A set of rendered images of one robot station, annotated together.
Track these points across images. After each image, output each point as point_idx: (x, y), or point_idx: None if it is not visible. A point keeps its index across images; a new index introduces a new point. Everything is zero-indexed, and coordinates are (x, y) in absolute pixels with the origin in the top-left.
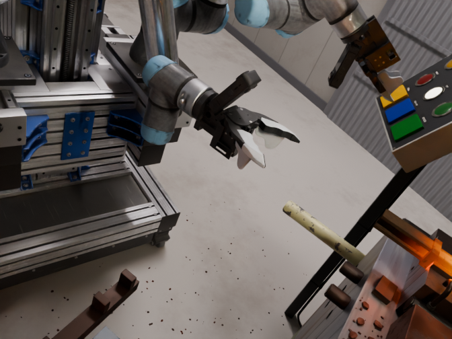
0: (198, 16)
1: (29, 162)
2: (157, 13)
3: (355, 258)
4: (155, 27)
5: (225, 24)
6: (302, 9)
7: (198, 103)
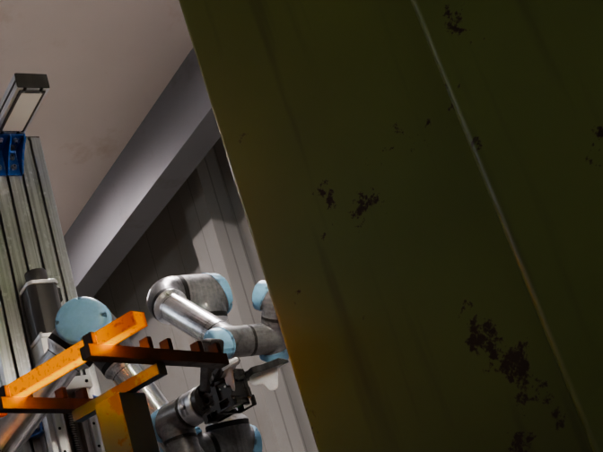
0: (221, 442)
1: None
2: (145, 395)
3: None
4: (150, 406)
5: (261, 441)
6: (266, 323)
7: (192, 395)
